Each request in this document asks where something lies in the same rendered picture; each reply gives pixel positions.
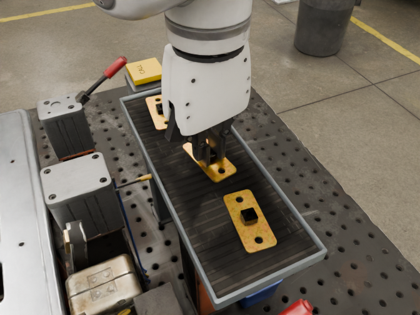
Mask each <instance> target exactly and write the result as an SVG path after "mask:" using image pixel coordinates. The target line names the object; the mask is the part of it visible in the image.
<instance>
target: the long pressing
mask: <svg viewBox="0 0 420 315"><path fill-rule="evenodd" d="M11 161H14V162H11ZM40 172H41V166H40V162H39V155H38V149H37V145H36V138H35V134H34V128H33V121H32V117H31V115H30V113H29V112H28V111H27V110H26V109H16V110H13V111H8V112H4V113H1V114H0V263H1V264H2V280H3V290H4V299H3V300H2V301H1V302H0V315H68V314H67V311H66V304H65V300H64V293H63V287H62V283H61V277H60V272H59V266H58V259H57V256H56V249H55V245H54V238H53V232H52V227H51V221H50V217H49V211H48V207H47V205H46V203H45V200H44V194H43V187H42V183H41V176H40ZM21 242H24V245H23V246H21V247H20V246H19V244H20V243H21Z"/></svg>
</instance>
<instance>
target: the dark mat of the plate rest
mask: <svg viewBox="0 0 420 315"><path fill-rule="evenodd" d="M161 94H162V92H158V93H155V94H151V95H148V96H144V97H139V98H137V99H132V100H129V101H125V102H123V103H124V105H125V107H126V109H127V111H128V113H129V115H130V117H131V119H132V121H133V123H134V126H135V128H136V130H137V132H138V134H139V136H140V138H141V141H142V143H143V144H144V147H145V148H146V151H147V153H148V155H149V157H150V159H151V161H152V163H153V165H154V168H155V170H156V172H157V174H158V176H159V178H160V180H161V182H162V185H163V186H164V188H165V190H166V192H167V195H168V197H169V199H170V201H171V203H172V205H173V207H174V210H175V212H176V214H177V216H178V218H179V220H180V222H181V224H182V226H183V228H184V230H185V232H186V234H187V236H188V239H189V241H190V243H191V245H192V247H193V249H194V251H195V253H196V256H197V258H198V259H199V262H200V263H201V266H202V268H203V270H204V272H205V274H206V276H207V278H208V280H209V283H210V285H211V287H212V289H213V291H214V293H215V295H216V297H217V298H218V299H220V298H222V297H224V296H227V295H228V294H231V293H233V292H234V291H237V290H239V289H241V288H243V287H245V286H247V285H250V284H252V283H254V282H256V281H258V280H260V279H262V278H265V277H266V276H268V275H271V274H273V273H275V272H277V271H279V270H281V269H284V268H286V267H288V266H290V265H292V264H294V263H296V262H298V261H300V260H302V259H305V258H307V257H309V256H311V255H313V254H316V253H318V252H319V251H320V250H319V249H318V247H317V246H316V245H315V243H314V242H313V240H312V239H311V238H310V237H309V235H308V234H307V232H306V231H305V230H304V228H303V227H302V226H301V225H300V223H299V222H298V220H297V219H296V218H295V216H294V215H293V213H292V212H291V211H290V210H289V208H288V207H287V206H286V204H285V203H284V201H283V200H282V199H281V198H280V196H279V195H278V193H277V192H276V191H275V190H274V188H273V187H272V186H271V185H270V183H269V182H268V180H267V179H266V178H265V177H264V175H263V174H262V172H261V171H260V170H259V168H258V167H257V166H256V164H255V163H254V161H253V160H252V159H251V158H250V156H249V155H248V153H247V152H246V151H245V150H244V148H243V147H242V146H241V144H240V143H239V141H238V140H237V139H236V138H235V136H234V135H233V133H232V132H230V133H229V134H228V135H227V136H226V148H225V158H226V159H227V160H228V161H229V162H230V163H231V164H232V165H233V166H234V167H235V168H236V173H234V174H233V175H231V176H229V177H227V178H226V179H223V180H222V181H220V182H213V181H212V180H211V179H210V178H209V176H208V175H207V174H206V173H205V172H204V171H203V170H202V169H201V168H200V167H199V166H198V165H197V164H196V162H195V161H194V160H193V159H192V158H191V157H190V156H189V154H188V153H187V152H186V151H185V150H184V149H183V145H184V144H186V143H187V142H186V141H182V142H174V143H170V142H169V141H168V140H167V139H166V137H165V132H166V130H162V131H158V130H157V129H156V127H155V125H154V122H153V119H152V117H151V113H150V112H149V108H148V105H147V103H146V98H148V97H152V96H157V95H161ZM245 189H248V190H250V191H251V192H252V194H253V196H254V198H255V200H256V201H257V203H258V205H259V207H260V209H261V211H262V213H263V215H264V217H265V219H266V221H267V223H268V224H269V227H270V228H271V231H272V233H273V234H274V237H275V238H276V241H277V243H276V245H275V246H274V247H271V248H268V249H265V250H262V251H258V252H255V253H252V254H249V253H247V252H246V251H245V248H244V246H243V244H242V242H241V240H240V237H239V235H238V232H237V231H236V228H235V226H234V223H233V221H232V219H231V217H230V215H229V212H228V210H227V207H226V205H225V203H224V201H223V197H224V196H225V195H227V194H231V193H236V192H238V191H243V190H245Z"/></svg>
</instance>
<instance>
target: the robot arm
mask: <svg viewBox="0 0 420 315"><path fill-rule="evenodd" d="M92 1H93V3H94V4H95V5H96V6H97V7H98V8H99V9H101V10H102V11H103V12H105V13H106V14H108V15H110V16H112V17H115V18H118V19H122V20H127V21H138V20H143V19H147V18H151V17H153V16H156V15H158V14H161V13H163V12H164V18H165V25H166V36H167V40H168V41H169V43H170V44H168V45H166V46H165V48H164V56H163V60H162V78H161V84H162V108H163V113H164V117H165V118H166V119H167V120H168V124H167V128H166V132H165V137H166V139H167V140H168V141H169V142H170V143H178V142H182V141H186V142H188V143H191V144H192V155H193V157H194V159H195V160H196V161H200V162H201V163H202V164H203V165H204V166H205V167H208V166H209V165H210V148H212V149H213V150H214V151H215V152H216V153H217V157H218V158H219V159H224V158H225V148H226V136H227V135H228V134H229V133H230V132H231V125H232V123H233V122H234V121H235V120H236V118H237V116H238V114H240V113H241V112H243V111H244V110H245V109H246V108H247V107H248V106H249V97H250V91H251V57H250V50H249V43H248V39H249V35H250V27H251V12H252V4H253V0H92ZM206 129H208V143H207V142H206Z"/></svg>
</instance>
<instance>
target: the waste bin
mask: <svg viewBox="0 0 420 315"><path fill-rule="evenodd" d="M361 3H362V0H300V2H299V10H298V15H297V23H296V32H295V37H294V45H295V46H296V48H297V49H298V50H300V51H301V52H302V53H304V54H308V55H310V56H317V57H324V56H331V55H333V54H336V53H337V52H338V51H339V49H340V47H341V44H342V42H343V39H344V35H345V33H346V29H347V28H348V24H349V21H350V18H351V15H352V13H353V8H354V6H360V5H361Z"/></svg>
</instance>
